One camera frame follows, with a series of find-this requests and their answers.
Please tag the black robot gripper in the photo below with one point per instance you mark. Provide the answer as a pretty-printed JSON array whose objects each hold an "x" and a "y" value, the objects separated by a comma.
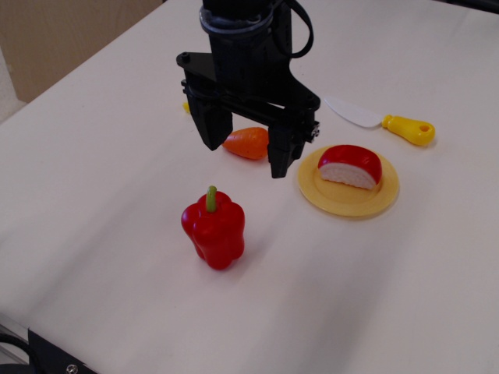
[{"x": 247, "y": 72}]

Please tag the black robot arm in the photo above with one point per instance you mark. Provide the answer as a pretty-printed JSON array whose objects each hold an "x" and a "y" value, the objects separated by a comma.
[{"x": 230, "y": 15}]

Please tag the yellow plastic plate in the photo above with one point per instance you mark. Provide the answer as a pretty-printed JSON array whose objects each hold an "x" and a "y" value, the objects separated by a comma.
[{"x": 345, "y": 200}]

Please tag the orange toy carrot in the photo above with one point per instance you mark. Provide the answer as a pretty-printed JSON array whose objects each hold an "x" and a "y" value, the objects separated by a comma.
[{"x": 250, "y": 143}]

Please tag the red toy bell pepper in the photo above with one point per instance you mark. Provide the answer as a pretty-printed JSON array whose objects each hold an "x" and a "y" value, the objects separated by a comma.
[{"x": 215, "y": 225}]

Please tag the toy knife with yellow handle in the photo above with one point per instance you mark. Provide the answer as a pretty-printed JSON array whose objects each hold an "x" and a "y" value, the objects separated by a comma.
[{"x": 416, "y": 132}]

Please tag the black corner bracket with screw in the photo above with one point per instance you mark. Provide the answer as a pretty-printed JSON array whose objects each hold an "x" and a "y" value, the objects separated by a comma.
[{"x": 55, "y": 360}]

